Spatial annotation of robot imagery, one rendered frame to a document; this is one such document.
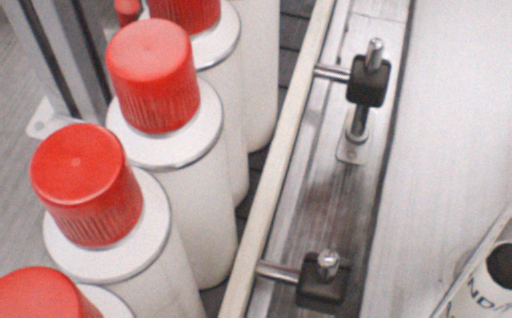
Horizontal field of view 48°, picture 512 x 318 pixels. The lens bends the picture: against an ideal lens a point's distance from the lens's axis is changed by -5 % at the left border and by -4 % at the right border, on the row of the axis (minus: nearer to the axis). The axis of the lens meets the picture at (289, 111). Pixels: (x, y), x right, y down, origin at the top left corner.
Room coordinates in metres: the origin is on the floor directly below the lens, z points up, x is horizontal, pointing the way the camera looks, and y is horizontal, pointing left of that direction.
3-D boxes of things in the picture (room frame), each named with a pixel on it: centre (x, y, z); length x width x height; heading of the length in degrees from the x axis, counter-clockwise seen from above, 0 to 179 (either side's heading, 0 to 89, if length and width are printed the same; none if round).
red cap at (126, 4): (0.39, 0.15, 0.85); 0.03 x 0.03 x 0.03
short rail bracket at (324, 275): (0.12, -0.01, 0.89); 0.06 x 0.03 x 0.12; 79
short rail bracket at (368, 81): (0.28, -0.06, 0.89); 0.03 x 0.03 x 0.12; 79
